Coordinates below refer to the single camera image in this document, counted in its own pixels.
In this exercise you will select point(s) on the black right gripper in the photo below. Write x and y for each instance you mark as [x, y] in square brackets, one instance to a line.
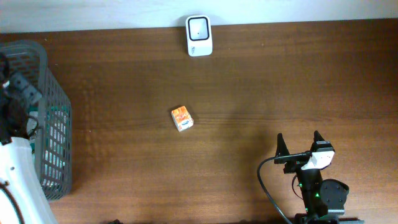
[293, 163]

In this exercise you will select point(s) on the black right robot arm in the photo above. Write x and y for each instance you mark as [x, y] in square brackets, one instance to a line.
[324, 199]

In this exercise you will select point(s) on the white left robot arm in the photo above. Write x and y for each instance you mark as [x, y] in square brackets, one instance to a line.
[22, 197]

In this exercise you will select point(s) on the white barcode scanner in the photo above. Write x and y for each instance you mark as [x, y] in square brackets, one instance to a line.
[199, 36]

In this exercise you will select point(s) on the small orange carton box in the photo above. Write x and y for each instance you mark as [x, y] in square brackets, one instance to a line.
[182, 118]

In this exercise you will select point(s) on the grey plastic mesh basket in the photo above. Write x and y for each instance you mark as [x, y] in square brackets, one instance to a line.
[52, 142]

